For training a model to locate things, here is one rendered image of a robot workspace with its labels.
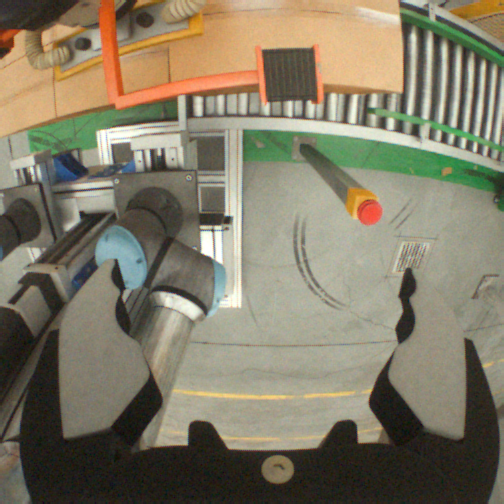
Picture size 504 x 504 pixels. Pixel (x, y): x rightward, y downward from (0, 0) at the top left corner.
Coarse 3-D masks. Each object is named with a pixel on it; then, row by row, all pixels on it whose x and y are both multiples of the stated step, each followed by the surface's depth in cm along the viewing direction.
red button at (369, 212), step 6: (360, 204) 61; (366, 204) 60; (372, 204) 60; (378, 204) 60; (360, 210) 61; (366, 210) 61; (372, 210) 60; (378, 210) 60; (360, 216) 62; (366, 216) 61; (372, 216) 61; (378, 216) 61; (366, 222) 62; (372, 222) 62
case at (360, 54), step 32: (224, 0) 42; (256, 0) 42; (288, 0) 42; (320, 0) 41; (352, 0) 40; (384, 0) 38; (224, 32) 47; (256, 32) 47; (288, 32) 46; (320, 32) 46; (352, 32) 45; (384, 32) 43; (192, 64) 51; (224, 64) 51; (256, 64) 51; (352, 64) 49; (384, 64) 48
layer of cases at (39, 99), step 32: (64, 32) 68; (0, 64) 68; (128, 64) 80; (160, 64) 82; (0, 96) 78; (32, 96) 82; (64, 96) 85; (96, 96) 87; (0, 128) 88; (32, 128) 117
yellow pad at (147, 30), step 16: (160, 0) 30; (144, 16) 30; (160, 16) 32; (192, 16) 33; (80, 32) 32; (144, 32) 34; (160, 32) 34; (176, 32) 34; (192, 32) 35; (80, 48) 32; (128, 48) 36; (144, 48) 37; (64, 64) 35; (80, 64) 36; (96, 64) 37
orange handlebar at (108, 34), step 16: (112, 0) 23; (112, 16) 24; (16, 32) 22; (112, 32) 25; (112, 48) 27; (112, 64) 28; (112, 80) 29; (192, 80) 30; (208, 80) 30; (224, 80) 30; (240, 80) 30; (256, 80) 30; (112, 96) 31; (128, 96) 31; (144, 96) 31; (160, 96) 31; (176, 96) 33
